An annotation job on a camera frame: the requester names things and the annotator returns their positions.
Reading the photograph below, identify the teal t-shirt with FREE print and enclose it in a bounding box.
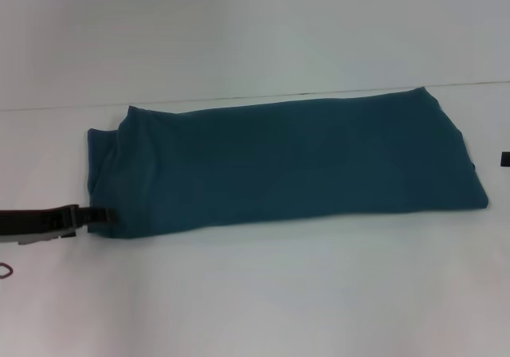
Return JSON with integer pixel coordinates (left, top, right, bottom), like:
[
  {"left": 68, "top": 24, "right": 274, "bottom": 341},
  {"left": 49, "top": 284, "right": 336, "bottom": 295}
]
[{"left": 86, "top": 86, "right": 490, "bottom": 241}]

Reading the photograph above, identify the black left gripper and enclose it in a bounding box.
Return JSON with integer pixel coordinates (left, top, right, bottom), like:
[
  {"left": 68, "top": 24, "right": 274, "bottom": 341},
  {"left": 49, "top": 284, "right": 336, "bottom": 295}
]
[{"left": 0, "top": 203, "right": 120, "bottom": 247}]

